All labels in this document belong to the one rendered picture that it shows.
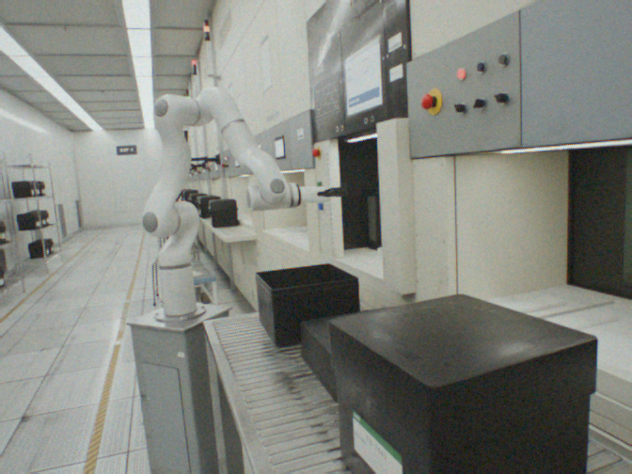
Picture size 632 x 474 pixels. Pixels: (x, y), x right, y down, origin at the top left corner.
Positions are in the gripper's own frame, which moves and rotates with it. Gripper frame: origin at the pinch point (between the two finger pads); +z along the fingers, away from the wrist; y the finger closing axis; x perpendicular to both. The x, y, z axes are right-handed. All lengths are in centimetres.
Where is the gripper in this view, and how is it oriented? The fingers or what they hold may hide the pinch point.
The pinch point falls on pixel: (339, 192)
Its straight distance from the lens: 156.9
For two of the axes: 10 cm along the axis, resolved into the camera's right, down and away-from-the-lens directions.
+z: 9.4, -1.0, 3.3
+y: 3.4, 1.1, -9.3
